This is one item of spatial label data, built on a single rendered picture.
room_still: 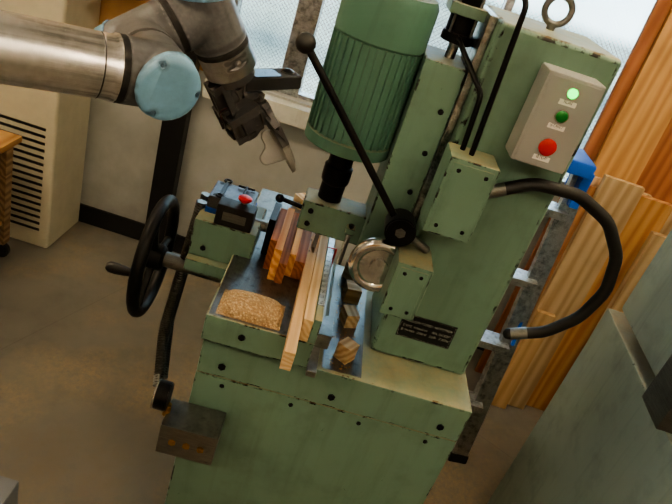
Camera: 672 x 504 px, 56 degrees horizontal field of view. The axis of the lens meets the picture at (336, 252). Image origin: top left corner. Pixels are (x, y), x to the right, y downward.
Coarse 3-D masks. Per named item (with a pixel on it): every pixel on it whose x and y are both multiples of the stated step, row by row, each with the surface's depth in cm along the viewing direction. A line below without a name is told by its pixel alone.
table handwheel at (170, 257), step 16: (160, 208) 136; (176, 208) 149; (176, 224) 155; (144, 240) 131; (144, 256) 131; (160, 256) 142; (176, 256) 144; (160, 272) 156; (192, 272) 144; (128, 288) 133; (144, 288) 143; (128, 304) 135; (144, 304) 147
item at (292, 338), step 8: (312, 232) 148; (312, 240) 145; (312, 248) 149; (312, 264) 136; (304, 272) 133; (312, 272) 134; (304, 280) 130; (304, 288) 127; (296, 296) 128; (304, 296) 125; (296, 304) 122; (304, 304) 123; (296, 312) 120; (296, 320) 118; (288, 328) 121; (296, 328) 116; (288, 336) 113; (296, 336) 114; (288, 344) 111; (296, 344) 112; (288, 352) 109; (288, 360) 110; (280, 368) 111; (288, 368) 111
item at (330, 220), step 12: (312, 192) 136; (312, 204) 132; (324, 204) 132; (336, 204) 134; (348, 204) 136; (360, 204) 138; (300, 216) 134; (312, 216) 134; (324, 216) 133; (336, 216) 133; (348, 216) 133; (360, 216) 133; (300, 228) 135; (312, 228) 135; (324, 228) 135; (336, 228) 134; (360, 228) 134
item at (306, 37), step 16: (304, 32) 105; (304, 48) 105; (320, 64) 108; (320, 80) 109; (336, 96) 110; (352, 128) 112; (368, 160) 115; (384, 192) 118; (400, 208) 122; (384, 224) 122; (400, 224) 118; (400, 240) 120; (416, 240) 122
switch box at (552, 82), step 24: (552, 72) 103; (576, 72) 108; (528, 96) 110; (552, 96) 105; (600, 96) 104; (528, 120) 107; (552, 120) 106; (576, 120) 106; (528, 144) 109; (576, 144) 108; (552, 168) 111
